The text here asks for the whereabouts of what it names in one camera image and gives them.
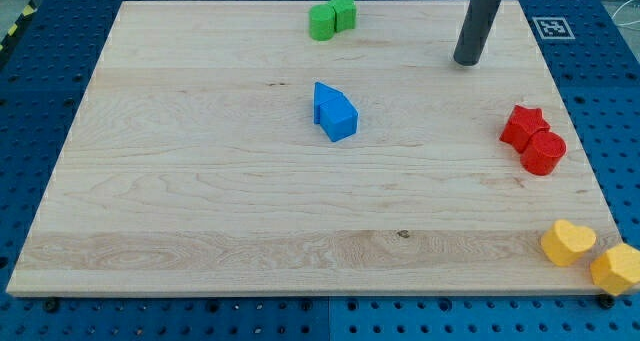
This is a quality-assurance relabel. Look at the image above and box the blue triangle block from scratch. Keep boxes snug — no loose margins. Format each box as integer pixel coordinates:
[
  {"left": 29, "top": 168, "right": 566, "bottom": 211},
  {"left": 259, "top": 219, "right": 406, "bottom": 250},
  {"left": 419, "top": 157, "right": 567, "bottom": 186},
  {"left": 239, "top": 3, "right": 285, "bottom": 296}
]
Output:
[{"left": 313, "top": 82, "right": 343, "bottom": 124}]

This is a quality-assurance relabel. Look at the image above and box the yellow black hazard tape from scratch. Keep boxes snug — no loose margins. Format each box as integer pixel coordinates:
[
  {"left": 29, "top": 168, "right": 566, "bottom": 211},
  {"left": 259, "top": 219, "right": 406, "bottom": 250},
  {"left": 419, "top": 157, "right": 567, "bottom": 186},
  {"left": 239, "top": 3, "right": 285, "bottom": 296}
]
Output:
[{"left": 1, "top": 0, "right": 38, "bottom": 53}]

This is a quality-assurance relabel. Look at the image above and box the red star block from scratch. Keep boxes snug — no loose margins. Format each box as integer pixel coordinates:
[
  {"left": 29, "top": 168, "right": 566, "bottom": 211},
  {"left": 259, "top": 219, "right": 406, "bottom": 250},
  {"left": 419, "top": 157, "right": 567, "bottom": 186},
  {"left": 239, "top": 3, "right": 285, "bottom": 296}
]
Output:
[{"left": 499, "top": 105, "right": 550, "bottom": 153}]

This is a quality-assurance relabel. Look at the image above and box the light wooden board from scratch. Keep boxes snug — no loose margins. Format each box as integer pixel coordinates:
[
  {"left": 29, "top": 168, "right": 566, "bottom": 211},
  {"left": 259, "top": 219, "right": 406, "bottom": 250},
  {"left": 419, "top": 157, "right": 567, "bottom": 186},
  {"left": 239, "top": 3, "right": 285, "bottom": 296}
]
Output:
[{"left": 7, "top": 1, "right": 621, "bottom": 297}]

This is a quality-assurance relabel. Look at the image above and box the green cylinder block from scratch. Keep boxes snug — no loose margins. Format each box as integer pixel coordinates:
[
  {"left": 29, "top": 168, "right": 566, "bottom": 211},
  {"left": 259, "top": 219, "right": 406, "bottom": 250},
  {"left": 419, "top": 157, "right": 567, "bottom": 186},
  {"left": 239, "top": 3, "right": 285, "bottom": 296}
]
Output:
[{"left": 309, "top": 4, "right": 335, "bottom": 41}]

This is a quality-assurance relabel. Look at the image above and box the green star block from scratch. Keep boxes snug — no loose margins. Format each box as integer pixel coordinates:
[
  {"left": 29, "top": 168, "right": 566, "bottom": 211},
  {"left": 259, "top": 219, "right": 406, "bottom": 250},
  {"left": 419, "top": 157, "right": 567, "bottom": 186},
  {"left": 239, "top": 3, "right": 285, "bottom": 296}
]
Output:
[{"left": 328, "top": 0, "right": 357, "bottom": 32}]

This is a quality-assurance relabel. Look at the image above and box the white fiducial marker tag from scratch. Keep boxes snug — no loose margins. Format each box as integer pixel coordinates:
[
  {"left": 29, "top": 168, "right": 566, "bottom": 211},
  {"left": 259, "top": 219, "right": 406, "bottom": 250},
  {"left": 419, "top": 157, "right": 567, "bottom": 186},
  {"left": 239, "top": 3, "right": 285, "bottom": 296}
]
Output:
[{"left": 532, "top": 16, "right": 575, "bottom": 40}]

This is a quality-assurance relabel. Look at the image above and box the yellow heart block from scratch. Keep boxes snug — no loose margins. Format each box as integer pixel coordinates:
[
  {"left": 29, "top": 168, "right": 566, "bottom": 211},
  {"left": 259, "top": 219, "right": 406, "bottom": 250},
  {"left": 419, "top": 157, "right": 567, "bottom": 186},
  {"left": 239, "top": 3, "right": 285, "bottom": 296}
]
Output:
[{"left": 540, "top": 219, "right": 597, "bottom": 267}]

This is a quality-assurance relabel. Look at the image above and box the white cable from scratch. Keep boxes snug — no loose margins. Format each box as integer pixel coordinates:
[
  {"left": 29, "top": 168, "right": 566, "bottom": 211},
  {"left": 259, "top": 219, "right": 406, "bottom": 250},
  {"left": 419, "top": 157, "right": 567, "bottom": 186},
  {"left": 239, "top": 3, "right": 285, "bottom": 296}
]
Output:
[{"left": 610, "top": 0, "right": 640, "bottom": 32}]

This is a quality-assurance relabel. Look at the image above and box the blue cube block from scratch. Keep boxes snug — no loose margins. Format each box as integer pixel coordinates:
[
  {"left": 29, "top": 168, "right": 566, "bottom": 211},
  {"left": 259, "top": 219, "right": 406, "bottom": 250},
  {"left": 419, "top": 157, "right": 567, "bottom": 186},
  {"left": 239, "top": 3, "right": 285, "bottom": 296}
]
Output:
[{"left": 319, "top": 96, "right": 359, "bottom": 142}]

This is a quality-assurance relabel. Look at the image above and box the red cylinder block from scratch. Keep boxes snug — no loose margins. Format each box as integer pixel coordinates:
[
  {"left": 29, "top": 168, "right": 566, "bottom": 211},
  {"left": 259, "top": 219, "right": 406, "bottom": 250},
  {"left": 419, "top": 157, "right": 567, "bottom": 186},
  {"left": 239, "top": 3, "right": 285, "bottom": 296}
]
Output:
[{"left": 520, "top": 131, "right": 566, "bottom": 176}]

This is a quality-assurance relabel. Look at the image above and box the yellow hexagon block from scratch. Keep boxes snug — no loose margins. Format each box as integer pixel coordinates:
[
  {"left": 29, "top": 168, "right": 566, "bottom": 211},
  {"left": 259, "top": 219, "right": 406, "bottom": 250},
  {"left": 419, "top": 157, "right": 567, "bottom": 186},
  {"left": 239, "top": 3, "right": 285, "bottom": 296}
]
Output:
[{"left": 590, "top": 243, "right": 639, "bottom": 296}]

